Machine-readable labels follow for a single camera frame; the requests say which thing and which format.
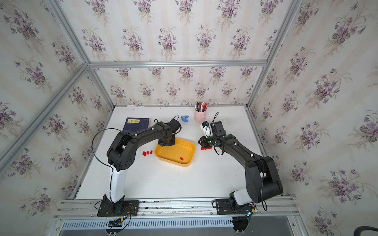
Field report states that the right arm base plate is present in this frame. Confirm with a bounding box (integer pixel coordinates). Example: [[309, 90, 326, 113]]
[[211, 198, 256, 216]]

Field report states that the yellow plastic storage box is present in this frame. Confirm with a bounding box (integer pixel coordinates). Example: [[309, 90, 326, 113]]
[[155, 138, 195, 167]]

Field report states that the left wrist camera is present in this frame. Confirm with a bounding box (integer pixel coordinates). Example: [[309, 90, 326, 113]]
[[167, 119, 182, 135]]

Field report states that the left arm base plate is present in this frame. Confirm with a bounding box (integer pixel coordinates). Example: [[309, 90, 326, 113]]
[[97, 200, 140, 217]]

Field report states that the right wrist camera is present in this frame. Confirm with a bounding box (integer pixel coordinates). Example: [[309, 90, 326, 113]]
[[200, 122, 226, 138]]

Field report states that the aluminium front rail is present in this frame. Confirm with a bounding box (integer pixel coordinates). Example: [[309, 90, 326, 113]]
[[50, 197, 300, 235]]

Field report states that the blue plastic clip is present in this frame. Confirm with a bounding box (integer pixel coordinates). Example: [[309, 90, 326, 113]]
[[181, 116, 189, 123]]

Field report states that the dark blue notebook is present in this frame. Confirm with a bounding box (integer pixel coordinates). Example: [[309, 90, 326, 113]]
[[123, 118, 150, 133]]

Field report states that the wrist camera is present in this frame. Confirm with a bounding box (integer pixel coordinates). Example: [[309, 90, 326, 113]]
[[167, 119, 182, 135], [200, 122, 226, 138]]

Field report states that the pink pen cup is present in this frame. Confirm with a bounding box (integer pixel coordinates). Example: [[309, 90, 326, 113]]
[[195, 102, 207, 123]]

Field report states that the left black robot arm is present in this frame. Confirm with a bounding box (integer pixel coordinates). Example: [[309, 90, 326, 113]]
[[106, 119, 181, 204]]

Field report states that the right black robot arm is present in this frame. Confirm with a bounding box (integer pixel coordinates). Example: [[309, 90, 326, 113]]
[[198, 134, 284, 206]]

